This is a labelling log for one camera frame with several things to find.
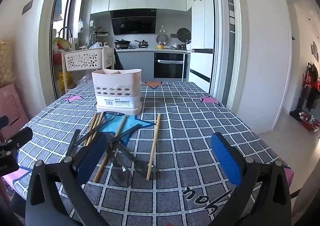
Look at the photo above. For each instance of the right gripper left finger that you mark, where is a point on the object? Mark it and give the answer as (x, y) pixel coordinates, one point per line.
(44, 205)

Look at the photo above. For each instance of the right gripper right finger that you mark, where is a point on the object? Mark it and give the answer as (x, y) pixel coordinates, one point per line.
(261, 196)

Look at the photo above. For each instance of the black translucent spoon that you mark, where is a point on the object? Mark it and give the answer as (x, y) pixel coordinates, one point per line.
(144, 168)
(107, 118)
(119, 173)

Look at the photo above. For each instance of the patterned bamboo chopstick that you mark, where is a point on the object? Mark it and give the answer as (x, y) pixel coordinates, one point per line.
(153, 145)

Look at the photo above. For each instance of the kitchen faucet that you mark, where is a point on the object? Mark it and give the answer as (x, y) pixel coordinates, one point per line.
(65, 33)

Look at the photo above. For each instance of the pink box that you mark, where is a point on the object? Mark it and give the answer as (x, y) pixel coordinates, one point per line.
(12, 108)

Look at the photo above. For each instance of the red black rack items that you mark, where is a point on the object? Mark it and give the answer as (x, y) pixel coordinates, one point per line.
(307, 111)

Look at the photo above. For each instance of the checkered grey tablecloth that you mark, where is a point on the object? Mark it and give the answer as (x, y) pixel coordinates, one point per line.
(192, 187)

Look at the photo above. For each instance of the white refrigerator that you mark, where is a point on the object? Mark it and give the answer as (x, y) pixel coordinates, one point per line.
(202, 43)

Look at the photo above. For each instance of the black built-in oven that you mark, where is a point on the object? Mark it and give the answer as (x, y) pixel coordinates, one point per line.
(170, 65)

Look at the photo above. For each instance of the hanging black round pan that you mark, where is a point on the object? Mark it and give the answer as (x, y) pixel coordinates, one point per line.
(184, 35)

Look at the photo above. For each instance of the black wok on stove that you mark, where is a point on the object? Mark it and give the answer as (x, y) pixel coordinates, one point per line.
(122, 44)

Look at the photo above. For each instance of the small pot on stove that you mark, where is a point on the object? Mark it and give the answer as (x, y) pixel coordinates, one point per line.
(142, 44)

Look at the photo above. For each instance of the black range hood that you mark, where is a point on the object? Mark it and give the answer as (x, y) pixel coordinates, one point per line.
(133, 21)

